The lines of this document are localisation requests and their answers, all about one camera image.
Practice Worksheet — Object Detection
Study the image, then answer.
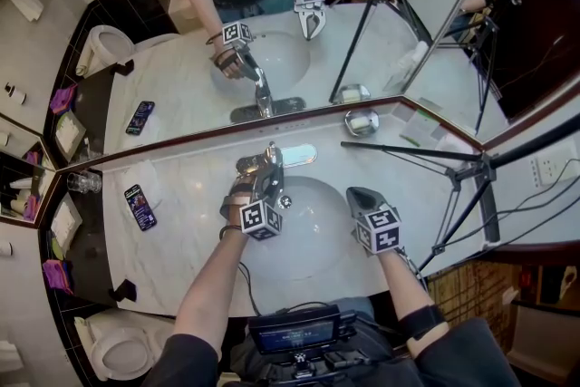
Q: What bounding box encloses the person's right forearm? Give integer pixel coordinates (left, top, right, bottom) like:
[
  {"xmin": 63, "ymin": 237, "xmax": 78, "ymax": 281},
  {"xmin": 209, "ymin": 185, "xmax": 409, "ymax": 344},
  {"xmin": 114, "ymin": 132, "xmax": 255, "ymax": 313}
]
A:
[{"xmin": 378, "ymin": 248, "xmax": 448, "ymax": 354}]

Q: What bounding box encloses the tray with white packets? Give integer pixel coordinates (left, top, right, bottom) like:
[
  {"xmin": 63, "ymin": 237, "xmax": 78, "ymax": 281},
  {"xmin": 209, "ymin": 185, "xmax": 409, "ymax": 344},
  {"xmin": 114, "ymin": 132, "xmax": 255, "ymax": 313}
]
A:
[{"xmin": 49, "ymin": 198, "xmax": 83, "ymax": 253}]

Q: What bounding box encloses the black folded strap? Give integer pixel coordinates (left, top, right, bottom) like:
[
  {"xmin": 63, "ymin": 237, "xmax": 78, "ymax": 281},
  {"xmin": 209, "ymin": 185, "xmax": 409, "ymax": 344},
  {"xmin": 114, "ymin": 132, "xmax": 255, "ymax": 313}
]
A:
[{"xmin": 108, "ymin": 278, "xmax": 138, "ymax": 303}]

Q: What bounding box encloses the white oval sink basin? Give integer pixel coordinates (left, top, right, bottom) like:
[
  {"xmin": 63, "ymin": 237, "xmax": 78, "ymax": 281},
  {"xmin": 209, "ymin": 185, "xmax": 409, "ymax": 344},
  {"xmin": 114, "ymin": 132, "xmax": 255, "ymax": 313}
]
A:
[{"xmin": 239, "ymin": 175, "xmax": 363, "ymax": 286}]

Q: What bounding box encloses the person's left forearm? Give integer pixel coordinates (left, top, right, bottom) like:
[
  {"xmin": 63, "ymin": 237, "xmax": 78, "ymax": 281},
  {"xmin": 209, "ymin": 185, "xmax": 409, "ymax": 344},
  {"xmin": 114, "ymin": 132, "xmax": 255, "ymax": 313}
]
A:
[{"xmin": 174, "ymin": 226, "xmax": 248, "ymax": 359}]

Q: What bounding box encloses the white toilet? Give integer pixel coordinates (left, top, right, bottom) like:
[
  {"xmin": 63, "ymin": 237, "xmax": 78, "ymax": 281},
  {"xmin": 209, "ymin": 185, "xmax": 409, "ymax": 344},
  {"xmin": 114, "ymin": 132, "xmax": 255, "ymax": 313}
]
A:
[{"xmin": 73, "ymin": 307, "xmax": 178, "ymax": 382}]

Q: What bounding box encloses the black tripod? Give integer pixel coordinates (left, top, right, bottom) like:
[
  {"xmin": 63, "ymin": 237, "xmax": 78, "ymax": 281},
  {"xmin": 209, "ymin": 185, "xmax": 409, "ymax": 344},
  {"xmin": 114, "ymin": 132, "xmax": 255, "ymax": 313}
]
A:
[{"xmin": 340, "ymin": 112, "xmax": 580, "ymax": 273}]

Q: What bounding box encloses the white paper towel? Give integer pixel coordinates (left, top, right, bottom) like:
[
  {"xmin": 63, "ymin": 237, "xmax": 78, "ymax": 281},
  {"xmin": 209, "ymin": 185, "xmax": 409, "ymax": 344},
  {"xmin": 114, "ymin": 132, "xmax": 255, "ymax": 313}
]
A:
[{"xmin": 126, "ymin": 158, "xmax": 164, "ymax": 214}]

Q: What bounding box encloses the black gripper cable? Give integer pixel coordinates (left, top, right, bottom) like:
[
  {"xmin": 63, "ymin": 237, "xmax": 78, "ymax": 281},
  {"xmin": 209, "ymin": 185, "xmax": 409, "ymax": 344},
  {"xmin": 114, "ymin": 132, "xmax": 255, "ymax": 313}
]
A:
[
  {"xmin": 237, "ymin": 260, "xmax": 264, "ymax": 316},
  {"xmin": 398, "ymin": 247, "xmax": 430, "ymax": 291}
]

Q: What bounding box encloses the metal soap dish with soap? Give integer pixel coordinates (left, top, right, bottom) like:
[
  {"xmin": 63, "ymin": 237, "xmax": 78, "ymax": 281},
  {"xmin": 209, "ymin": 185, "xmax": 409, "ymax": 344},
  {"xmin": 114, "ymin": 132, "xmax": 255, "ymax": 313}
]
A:
[{"xmin": 343, "ymin": 108, "xmax": 381, "ymax": 137}]

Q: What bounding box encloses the narrow angled mirror panel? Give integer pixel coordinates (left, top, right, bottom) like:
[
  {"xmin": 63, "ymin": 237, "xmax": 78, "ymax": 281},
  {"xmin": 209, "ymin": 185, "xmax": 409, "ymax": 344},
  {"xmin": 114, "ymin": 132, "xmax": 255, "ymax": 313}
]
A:
[
  {"xmin": 0, "ymin": 112, "xmax": 60, "ymax": 230},
  {"xmin": 401, "ymin": 0, "xmax": 580, "ymax": 149}
]

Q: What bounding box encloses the large wall mirror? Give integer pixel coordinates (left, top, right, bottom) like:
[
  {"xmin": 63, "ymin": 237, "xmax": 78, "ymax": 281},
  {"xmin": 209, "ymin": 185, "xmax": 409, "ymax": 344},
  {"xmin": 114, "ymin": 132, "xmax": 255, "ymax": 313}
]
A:
[{"xmin": 0, "ymin": 0, "xmax": 504, "ymax": 173}]

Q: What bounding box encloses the chrome faucet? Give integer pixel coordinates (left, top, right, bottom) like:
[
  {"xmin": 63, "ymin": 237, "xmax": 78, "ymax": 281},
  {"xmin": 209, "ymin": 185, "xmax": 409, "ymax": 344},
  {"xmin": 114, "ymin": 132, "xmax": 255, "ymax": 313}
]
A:
[{"xmin": 235, "ymin": 141, "xmax": 318, "ymax": 196}]

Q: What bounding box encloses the purple folded cloth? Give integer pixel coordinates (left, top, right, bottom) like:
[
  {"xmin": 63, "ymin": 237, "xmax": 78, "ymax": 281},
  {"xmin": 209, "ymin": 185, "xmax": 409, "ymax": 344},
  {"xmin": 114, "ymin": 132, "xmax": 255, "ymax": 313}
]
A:
[{"xmin": 42, "ymin": 258, "xmax": 73, "ymax": 295}]

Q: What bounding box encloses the white plastic packet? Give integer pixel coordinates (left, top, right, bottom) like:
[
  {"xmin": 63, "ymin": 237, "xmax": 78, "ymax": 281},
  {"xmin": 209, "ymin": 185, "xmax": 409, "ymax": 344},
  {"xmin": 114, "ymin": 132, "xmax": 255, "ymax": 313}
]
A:
[{"xmin": 435, "ymin": 133, "xmax": 477, "ymax": 160}]

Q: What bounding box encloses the person's dark shirt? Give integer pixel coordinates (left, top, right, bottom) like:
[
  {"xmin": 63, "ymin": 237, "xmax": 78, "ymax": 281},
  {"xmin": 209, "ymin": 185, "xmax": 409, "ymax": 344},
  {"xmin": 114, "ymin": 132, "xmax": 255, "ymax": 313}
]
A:
[{"xmin": 140, "ymin": 316, "xmax": 522, "ymax": 387}]

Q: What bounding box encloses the black armband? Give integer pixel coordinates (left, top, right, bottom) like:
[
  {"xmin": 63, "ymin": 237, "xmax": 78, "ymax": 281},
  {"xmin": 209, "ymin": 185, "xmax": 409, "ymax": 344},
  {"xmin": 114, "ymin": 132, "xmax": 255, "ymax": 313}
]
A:
[{"xmin": 398, "ymin": 305, "xmax": 448, "ymax": 341}]

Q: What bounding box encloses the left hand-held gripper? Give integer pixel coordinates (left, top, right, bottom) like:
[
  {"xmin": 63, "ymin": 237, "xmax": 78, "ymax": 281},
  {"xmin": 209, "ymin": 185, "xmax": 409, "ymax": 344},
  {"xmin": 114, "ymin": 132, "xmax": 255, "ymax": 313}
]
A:
[{"xmin": 219, "ymin": 152, "xmax": 285, "ymax": 241}]

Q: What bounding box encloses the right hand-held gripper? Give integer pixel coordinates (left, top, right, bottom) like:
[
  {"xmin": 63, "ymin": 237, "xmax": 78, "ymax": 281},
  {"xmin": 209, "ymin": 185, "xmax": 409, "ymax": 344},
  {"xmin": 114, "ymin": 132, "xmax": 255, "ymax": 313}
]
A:
[{"xmin": 346, "ymin": 187, "xmax": 402, "ymax": 257}]

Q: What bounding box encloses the white folded towel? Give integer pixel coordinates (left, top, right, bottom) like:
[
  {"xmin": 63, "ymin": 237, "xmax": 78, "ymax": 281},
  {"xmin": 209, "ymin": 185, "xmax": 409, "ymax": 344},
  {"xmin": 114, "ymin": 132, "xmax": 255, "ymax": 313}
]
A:
[{"xmin": 0, "ymin": 339, "xmax": 24, "ymax": 372}]

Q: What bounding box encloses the black power cable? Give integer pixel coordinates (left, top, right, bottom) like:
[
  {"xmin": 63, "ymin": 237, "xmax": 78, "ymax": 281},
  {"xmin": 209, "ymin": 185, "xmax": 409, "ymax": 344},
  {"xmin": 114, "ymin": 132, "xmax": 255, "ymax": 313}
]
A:
[
  {"xmin": 432, "ymin": 193, "xmax": 580, "ymax": 250},
  {"xmin": 493, "ymin": 157, "xmax": 580, "ymax": 218}
]

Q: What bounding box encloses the person's left hand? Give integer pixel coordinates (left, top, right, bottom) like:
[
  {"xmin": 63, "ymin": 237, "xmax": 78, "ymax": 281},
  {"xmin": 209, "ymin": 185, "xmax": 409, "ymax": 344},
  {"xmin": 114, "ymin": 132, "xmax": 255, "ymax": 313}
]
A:
[{"xmin": 225, "ymin": 173, "xmax": 256, "ymax": 199}]

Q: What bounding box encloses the black smartphone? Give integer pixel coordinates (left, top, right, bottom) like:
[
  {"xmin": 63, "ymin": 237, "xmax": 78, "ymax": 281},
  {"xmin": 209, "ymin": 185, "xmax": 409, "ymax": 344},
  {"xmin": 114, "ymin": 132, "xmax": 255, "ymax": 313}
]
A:
[{"xmin": 123, "ymin": 183, "xmax": 158, "ymax": 232}]

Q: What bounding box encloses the black chest-mounted recorder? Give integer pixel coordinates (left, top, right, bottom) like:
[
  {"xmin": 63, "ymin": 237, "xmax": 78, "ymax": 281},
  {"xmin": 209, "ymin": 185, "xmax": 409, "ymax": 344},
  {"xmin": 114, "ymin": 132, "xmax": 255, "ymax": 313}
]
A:
[{"xmin": 246, "ymin": 303, "xmax": 363, "ymax": 382}]

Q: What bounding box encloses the white paper sheet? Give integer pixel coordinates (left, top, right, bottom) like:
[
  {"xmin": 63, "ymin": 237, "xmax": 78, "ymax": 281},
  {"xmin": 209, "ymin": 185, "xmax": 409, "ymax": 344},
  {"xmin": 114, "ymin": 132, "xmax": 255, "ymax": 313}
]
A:
[{"xmin": 401, "ymin": 108, "xmax": 443, "ymax": 146}]

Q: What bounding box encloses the white wall socket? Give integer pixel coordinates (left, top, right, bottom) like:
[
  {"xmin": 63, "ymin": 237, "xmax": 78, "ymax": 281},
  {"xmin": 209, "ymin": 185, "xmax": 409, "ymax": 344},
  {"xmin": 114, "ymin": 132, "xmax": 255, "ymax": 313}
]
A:
[{"xmin": 529, "ymin": 144, "xmax": 579, "ymax": 187}]

